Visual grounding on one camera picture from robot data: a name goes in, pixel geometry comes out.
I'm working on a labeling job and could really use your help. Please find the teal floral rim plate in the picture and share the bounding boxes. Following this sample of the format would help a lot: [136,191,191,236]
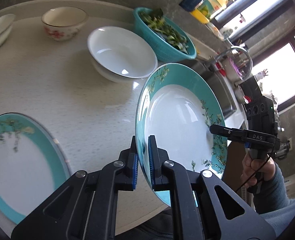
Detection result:
[0,113,71,224]
[134,62,228,208]

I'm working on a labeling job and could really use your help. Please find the large white bowl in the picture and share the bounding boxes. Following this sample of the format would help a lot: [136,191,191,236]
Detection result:
[87,26,158,82]

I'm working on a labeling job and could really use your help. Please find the floral red rimmed bowl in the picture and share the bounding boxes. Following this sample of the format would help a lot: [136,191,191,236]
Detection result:
[41,7,89,41]

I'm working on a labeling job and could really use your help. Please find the grey right sleeve forearm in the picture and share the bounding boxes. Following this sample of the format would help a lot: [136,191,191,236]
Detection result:
[253,162,295,236]

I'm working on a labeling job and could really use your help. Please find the chrome kitchen faucet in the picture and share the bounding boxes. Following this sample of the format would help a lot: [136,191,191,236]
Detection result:
[205,46,253,83]

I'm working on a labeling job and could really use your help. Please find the person's right hand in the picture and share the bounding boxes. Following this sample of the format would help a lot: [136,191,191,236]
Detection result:
[241,153,276,188]

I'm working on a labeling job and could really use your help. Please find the stainless steel sink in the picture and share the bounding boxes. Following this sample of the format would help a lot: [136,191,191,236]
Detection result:
[184,59,237,119]

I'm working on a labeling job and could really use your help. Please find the light teal colander basket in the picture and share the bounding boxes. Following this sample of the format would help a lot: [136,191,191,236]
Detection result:
[133,7,197,63]

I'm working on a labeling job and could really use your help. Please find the leafy greens in colander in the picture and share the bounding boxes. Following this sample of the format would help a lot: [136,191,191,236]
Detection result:
[138,8,188,54]

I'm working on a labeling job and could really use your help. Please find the yellow container on sill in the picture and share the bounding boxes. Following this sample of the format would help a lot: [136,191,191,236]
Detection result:
[190,0,228,24]

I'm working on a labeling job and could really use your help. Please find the dark blue utensil cup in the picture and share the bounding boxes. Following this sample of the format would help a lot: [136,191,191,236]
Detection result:
[179,0,203,12]

